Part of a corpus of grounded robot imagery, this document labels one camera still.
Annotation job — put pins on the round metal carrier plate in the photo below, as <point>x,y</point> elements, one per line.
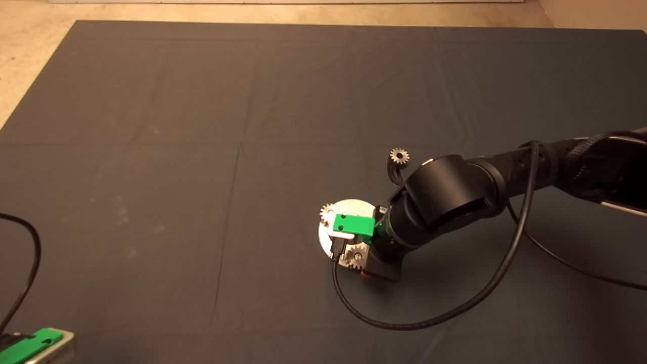
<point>354,206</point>

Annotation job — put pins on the small steel planetary gear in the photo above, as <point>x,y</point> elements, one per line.
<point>400,155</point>
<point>357,257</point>
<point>327,209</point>

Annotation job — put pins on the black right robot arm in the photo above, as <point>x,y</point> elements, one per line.
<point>445,194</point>

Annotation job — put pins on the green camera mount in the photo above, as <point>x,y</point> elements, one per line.
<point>25,348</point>
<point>354,224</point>

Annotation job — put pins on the dark grey table cloth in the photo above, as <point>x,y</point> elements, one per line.
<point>202,101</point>

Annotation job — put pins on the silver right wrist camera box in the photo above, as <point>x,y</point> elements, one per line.
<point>336,233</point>

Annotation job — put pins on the green right camera mount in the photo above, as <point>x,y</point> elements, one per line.
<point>354,224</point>

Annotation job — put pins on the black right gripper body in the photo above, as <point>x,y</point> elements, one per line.
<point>385,268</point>

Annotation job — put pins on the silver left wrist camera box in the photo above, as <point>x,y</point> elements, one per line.
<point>63,349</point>

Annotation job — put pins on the green left camera mount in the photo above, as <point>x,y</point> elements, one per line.
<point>25,348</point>

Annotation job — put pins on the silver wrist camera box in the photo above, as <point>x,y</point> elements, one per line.
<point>63,349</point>
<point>336,233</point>

